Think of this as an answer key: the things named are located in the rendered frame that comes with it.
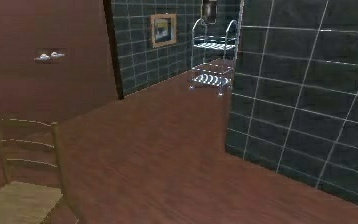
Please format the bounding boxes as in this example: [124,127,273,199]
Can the brown room door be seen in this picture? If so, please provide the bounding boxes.
[0,0,119,134]

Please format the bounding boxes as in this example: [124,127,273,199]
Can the dark wall mounted dispenser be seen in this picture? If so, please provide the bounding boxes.
[201,0,219,25]

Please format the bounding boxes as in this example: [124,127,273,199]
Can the chrome wire shelf trolley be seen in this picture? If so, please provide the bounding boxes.
[188,17,239,97]

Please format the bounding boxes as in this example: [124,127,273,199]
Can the wood framed wall picture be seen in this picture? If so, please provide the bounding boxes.
[149,13,178,49]

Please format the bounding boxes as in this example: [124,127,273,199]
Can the silver door lever handle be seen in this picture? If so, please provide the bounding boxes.
[33,51,67,63]

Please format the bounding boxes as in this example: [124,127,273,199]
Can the wooden chair with woven seat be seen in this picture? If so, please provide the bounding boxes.
[0,114,82,224]

